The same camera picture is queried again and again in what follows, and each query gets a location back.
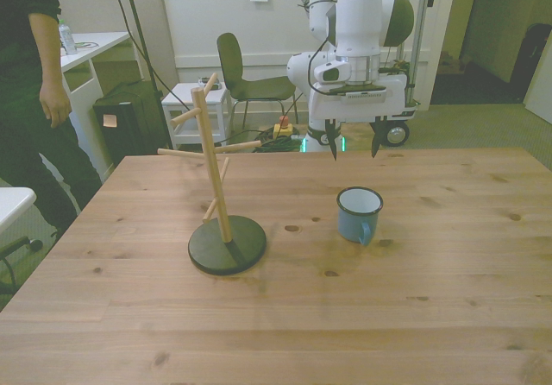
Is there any dark shell chair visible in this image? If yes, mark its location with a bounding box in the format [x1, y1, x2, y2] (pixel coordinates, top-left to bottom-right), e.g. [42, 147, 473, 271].
[216, 32, 299, 132]

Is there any black office chair base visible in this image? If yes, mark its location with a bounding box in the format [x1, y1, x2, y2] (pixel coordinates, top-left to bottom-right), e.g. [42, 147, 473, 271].
[0, 235, 45, 296]

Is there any white cart with wheel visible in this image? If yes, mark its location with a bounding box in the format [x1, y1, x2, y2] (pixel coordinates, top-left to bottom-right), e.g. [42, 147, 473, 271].
[379, 56, 422, 148]

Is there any white rounded table top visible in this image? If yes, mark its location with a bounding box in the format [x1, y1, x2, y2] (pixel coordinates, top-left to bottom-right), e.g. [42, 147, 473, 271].
[0, 186, 37, 236]

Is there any dark floor cables bundle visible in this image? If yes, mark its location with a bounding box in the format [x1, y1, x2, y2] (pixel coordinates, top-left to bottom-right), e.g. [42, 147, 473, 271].
[252, 129, 304, 154]

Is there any black tripod stand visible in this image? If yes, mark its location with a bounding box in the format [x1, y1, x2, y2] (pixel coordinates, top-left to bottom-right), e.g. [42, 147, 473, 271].
[117, 0, 172, 149]

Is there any small white side table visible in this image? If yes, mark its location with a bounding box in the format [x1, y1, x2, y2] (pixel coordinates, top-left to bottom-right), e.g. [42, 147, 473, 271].
[160, 80, 233, 151]

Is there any white desk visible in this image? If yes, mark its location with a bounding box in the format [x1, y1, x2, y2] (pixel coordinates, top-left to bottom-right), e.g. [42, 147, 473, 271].
[59, 30, 144, 183]

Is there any aluminium frame pole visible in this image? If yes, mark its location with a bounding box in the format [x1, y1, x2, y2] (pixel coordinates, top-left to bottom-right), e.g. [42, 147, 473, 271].
[408, 0, 434, 106]

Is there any bystander bare hand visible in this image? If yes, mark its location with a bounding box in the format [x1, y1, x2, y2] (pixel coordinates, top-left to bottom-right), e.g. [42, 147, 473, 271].
[39, 79, 73, 129]

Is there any wooden mug tree black base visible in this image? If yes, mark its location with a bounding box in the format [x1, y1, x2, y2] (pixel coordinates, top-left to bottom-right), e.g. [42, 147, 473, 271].
[157, 73, 268, 276]

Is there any yellow emergency stop button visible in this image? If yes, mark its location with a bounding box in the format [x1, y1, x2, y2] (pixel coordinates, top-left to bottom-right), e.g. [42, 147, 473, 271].
[273, 115, 295, 141]

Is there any person in dark clothes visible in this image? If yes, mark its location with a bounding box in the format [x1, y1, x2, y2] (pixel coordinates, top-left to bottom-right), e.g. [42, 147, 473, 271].
[0, 0, 104, 248]

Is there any blue enamel mug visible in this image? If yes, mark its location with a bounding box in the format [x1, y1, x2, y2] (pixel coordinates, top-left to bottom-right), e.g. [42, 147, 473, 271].
[336, 186, 385, 247]

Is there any black box cabinet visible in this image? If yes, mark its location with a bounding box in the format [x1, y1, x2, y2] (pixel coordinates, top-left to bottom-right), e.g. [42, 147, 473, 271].
[91, 81, 168, 167]

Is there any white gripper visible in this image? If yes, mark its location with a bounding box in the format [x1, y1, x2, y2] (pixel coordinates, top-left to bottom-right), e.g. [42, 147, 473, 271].
[309, 72, 410, 162]

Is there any clear plastic bottle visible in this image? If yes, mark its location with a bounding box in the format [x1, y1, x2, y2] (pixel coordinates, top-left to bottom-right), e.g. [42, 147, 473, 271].
[57, 18, 79, 56]

